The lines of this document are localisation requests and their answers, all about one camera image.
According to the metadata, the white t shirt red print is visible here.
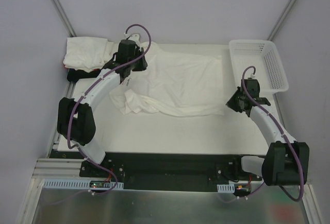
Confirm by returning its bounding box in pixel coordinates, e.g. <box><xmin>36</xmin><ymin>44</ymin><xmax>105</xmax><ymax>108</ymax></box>
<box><xmin>109</xmin><ymin>43</ymin><xmax>225</xmax><ymax>117</ymax></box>

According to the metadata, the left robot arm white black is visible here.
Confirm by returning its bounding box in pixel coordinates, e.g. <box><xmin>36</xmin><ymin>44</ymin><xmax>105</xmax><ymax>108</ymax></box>
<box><xmin>57</xmin><ymin>39</ymin><xmax>147</xmax><ymax>177</ymax></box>

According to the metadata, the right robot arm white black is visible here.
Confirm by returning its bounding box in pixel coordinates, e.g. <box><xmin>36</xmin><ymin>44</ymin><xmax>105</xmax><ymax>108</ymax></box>
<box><xmin>226</xmin><ymin>78</ymin><xmax>310</xmax><ymax>186</ymax></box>

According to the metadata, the folded white t shirt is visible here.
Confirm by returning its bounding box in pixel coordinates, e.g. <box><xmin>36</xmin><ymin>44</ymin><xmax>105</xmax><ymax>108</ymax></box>
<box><xmin>63</xmin><ymin>37</ymin><xmax>114</xmax><ymax>73</ymax></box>

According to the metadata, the white plastic basket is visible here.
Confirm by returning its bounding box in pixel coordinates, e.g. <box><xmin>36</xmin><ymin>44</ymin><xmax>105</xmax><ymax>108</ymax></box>
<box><xmin>229</xmin><ymin>39</ymin><xmax>289</xmax><ymax>94</ymax></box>

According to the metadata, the folded black t shirt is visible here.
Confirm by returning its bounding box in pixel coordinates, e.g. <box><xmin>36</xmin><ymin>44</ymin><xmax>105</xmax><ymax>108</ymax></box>
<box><xmin>67</xmin><ymin>69</ymin><xmax>101</xmax><ymax>83</ymax></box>

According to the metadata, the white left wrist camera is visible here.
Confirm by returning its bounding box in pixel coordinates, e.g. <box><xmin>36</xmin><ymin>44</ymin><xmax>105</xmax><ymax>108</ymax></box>
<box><xmin>124</xmin><ymin>33</ymin><xmax>141</xmax><ymax>47</ymax></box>

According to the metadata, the aluminium side rail right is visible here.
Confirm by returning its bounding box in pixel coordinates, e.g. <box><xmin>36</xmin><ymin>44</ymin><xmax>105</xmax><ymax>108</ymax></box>
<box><xmin>273</xmin><ymin>93</ymin><xmax>290</xmax><ymax>134</ymax></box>

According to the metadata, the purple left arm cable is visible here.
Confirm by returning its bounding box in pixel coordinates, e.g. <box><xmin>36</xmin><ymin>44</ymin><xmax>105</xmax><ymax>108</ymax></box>
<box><xmin>67</xmin><ymin>24</ymin><xmax>153</xmax><ymax>163</ymax></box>

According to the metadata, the white slotted cable duct right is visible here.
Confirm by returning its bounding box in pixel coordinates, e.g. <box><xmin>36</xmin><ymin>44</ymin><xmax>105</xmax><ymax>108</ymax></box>
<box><xmin>217</xmin><ymin>182</ymin><xmax>252</xmax><ymax>194</ymax></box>

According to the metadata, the white slotted cable duct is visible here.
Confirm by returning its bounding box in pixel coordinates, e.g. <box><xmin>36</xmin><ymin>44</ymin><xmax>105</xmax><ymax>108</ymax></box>
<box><xmin>44</xmin><ymin>179</ymin><xmax>124</xmax><ymax>191</ymax></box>
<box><xmin>217</xmin><ymin>182</ymin><xmax>252</xmax><ymax>194</ymax></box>

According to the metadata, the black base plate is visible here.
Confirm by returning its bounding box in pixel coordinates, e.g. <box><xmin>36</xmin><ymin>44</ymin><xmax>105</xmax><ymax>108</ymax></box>
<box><xmin>79</xmin><ymin>152</ymin><xmax>261</xmax><ymax>192</ymax></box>

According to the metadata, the aluminium frame post left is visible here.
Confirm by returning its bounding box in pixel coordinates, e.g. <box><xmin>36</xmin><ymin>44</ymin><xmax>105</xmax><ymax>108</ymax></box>
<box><xmin>50</xmin><ymin>0</ymin><xmax>76</xmax><ymax>37</ymax></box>

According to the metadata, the aluminium frame post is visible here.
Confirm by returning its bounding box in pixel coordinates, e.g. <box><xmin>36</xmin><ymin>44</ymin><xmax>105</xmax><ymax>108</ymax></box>
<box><xmin>267</xmin><ymin>0</ymin><xmax>298</xmax><ymax>41</ymax></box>
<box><xmin>50</xmin><ymin>0</ymin><xmax>76</xmax><ymax>37</ymax></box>

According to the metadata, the aluminium frame post right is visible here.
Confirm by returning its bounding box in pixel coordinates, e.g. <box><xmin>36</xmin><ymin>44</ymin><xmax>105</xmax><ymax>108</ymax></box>
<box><xmin>267</xmin><ymin>0</ymin><xmax>298</xmax><ymax>41</ymax></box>

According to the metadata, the aluminium front rail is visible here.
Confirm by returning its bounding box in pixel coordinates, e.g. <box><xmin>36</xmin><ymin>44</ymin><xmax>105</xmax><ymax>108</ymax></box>
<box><xmin>32</xmin><ymin>158</ymin><xmax>86</xmax><ymax>181</ymax></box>

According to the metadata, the white slotted cable duct left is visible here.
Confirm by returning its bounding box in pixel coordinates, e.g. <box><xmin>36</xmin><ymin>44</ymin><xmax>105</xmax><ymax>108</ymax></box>
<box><xmin>44</xmin><ymin>179</ymin><xmax>124</xmax><ymax>191</ymax></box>

